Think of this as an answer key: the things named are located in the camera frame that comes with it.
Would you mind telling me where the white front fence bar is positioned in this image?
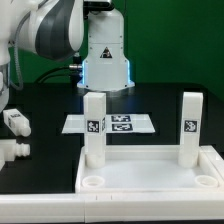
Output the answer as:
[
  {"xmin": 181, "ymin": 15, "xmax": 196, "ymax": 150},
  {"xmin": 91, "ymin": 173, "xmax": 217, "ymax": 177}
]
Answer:
[{"xmin": 0, "ymin": 191, "xmax": 224, "ymax": 223}]

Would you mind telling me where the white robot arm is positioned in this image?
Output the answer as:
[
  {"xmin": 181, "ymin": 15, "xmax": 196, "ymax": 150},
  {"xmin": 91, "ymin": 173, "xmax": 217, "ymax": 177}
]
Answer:
[{"xmin": 0, "ymin": 0, "xmax": 84, "ymax": 113}]

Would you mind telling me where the white desk tabletop tray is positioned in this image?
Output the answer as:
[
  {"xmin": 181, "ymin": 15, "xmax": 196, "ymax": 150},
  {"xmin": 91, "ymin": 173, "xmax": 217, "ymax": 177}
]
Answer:
[{"xmin": 75, "ymin": 145, "xmax": 224, "ymax": 193}]

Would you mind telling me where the black cable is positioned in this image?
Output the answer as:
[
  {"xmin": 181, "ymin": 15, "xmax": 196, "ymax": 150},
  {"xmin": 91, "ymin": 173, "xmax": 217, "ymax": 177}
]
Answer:
[{"xmin": 34, "ymin": 66, "xmax": 83, "ymax": 84}]

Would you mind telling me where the white obstacle wall left piece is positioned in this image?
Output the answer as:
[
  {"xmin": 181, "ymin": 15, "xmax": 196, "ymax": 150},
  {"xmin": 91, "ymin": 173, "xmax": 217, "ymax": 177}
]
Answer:
[{"xmin": 0, "ymin": 139, "xmax": 30, "ymax": 170}]

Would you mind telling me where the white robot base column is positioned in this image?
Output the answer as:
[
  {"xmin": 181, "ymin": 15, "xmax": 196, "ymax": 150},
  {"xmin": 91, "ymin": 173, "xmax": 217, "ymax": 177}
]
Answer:
[{"xmin": 77, "ymin": 0, "xmax": 135, "ymax": 92}]

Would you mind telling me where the white marker sheet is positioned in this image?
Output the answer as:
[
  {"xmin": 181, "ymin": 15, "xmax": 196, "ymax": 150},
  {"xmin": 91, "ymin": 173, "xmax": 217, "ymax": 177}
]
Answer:
[{"xmin": 62, "ymin": 114, "xmax": 155, "ymax": 134}]

